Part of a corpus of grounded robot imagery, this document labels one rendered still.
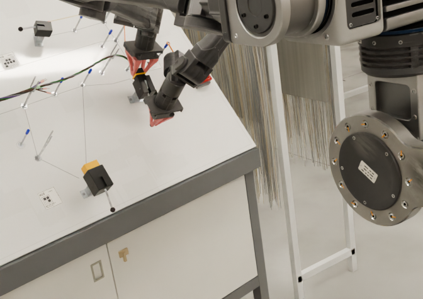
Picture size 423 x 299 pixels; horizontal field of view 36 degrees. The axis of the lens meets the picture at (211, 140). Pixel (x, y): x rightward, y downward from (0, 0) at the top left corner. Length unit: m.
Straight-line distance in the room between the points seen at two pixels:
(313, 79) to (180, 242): 1.14
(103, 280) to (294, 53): 1.47
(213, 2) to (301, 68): 1.91
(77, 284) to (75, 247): 0.13
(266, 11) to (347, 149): 0.35
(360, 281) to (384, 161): 1.92
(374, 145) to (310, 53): 1.75
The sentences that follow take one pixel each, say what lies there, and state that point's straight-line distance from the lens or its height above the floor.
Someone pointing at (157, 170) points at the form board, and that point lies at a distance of 1.89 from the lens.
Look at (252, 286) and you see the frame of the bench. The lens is 2.29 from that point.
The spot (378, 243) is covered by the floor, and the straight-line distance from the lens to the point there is 3.29.
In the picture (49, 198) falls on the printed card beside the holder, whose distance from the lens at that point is 1.74.
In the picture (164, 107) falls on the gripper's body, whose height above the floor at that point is 1.10.
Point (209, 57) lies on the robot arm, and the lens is 1.72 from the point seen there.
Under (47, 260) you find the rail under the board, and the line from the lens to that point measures 1.70.
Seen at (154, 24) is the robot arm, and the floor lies 1.34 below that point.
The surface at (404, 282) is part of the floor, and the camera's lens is 2.98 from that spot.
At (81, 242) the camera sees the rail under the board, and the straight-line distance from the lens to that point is 1.74.
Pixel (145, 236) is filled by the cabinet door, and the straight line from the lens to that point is 1.91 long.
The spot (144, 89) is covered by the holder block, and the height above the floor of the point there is 1.14.
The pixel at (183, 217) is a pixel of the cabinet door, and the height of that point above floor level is 0.74.
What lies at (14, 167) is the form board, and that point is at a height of 1.04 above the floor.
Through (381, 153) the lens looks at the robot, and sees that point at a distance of 1.10.
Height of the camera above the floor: 1.56
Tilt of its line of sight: 18 degrees down
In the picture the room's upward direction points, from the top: 8 degrees counter-clockwise
